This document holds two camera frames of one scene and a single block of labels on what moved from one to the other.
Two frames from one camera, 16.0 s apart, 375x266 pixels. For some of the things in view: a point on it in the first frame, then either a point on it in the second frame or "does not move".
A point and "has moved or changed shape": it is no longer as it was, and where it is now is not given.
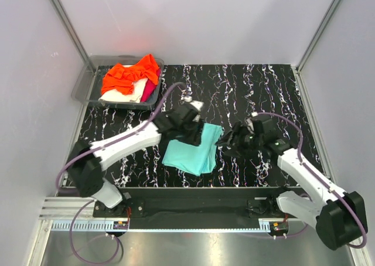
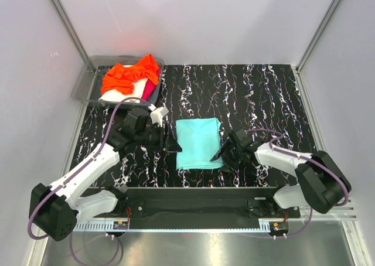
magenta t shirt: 150,88 does not move
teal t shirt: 193,159 has moved or changed shape
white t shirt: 135,96 does not move
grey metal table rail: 191,207 does not move
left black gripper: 195,139 to 171,144
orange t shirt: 119,78 does not move
